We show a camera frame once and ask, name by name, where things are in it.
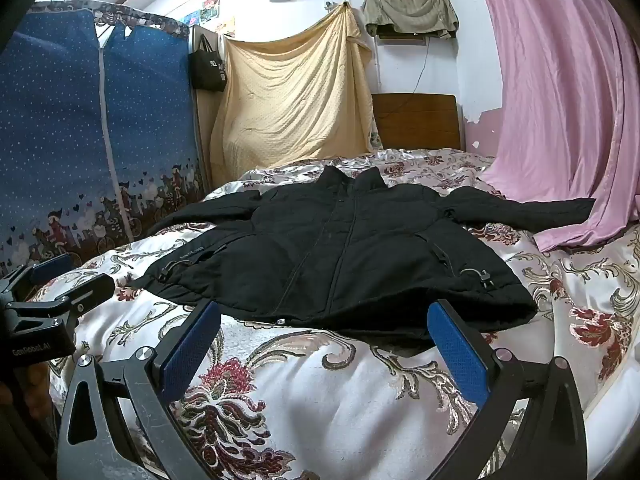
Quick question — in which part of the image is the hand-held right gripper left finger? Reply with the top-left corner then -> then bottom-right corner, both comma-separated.
57,300 -> 223,480

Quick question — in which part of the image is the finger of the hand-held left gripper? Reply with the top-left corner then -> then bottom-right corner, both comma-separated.
0,254 -> 72,302
47,273 -> 116,322

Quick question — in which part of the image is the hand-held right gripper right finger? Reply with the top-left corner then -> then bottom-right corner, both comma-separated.
426,299 -> 587,480

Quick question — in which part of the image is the black padded jacket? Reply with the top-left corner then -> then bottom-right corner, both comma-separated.
127,165 -> 597,358

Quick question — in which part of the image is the person's left hand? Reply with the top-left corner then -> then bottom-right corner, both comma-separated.
0,360 -> 52,413

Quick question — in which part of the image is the floral satin bedspread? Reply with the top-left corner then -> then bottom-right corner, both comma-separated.
25,147 -> 640,480

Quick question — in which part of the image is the blue dotted fabric wardrobe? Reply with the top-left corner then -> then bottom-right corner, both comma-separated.
0,0 -> 208,267

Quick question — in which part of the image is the brown wooden panel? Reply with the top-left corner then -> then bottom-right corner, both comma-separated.
191,25 -> 224,188

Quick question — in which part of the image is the wooden headboard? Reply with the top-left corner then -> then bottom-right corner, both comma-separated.
372,93 -> 466,154

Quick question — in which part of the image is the black tote bag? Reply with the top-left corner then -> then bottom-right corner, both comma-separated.
188,25 -> 229,93

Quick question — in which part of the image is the pink curtain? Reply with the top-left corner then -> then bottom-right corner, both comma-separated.
469,0 -> 640,254

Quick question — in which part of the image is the yellow hanging blanket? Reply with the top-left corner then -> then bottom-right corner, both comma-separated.
209,2 -> 377,188

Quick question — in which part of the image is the olive green hanging cloth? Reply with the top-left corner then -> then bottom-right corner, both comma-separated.
362,0 -> 460,41

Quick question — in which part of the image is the thin wall cable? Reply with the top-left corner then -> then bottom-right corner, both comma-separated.
412,37 -> 432,95

